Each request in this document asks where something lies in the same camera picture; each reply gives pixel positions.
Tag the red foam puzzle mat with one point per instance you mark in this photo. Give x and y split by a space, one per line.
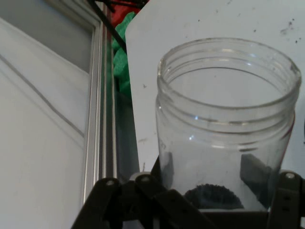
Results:
118 14

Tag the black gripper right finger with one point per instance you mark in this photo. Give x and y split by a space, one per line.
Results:
288 202

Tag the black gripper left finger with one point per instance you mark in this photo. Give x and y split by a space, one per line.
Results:
143 202

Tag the green foam puzzle piece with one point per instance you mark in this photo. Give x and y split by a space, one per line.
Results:
120 62

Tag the black seeds heap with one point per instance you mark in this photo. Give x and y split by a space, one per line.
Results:
214 196

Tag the aluminium wall rail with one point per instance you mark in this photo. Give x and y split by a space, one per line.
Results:
100 119

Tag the clear plastic jar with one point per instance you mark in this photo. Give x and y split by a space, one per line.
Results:
226 114

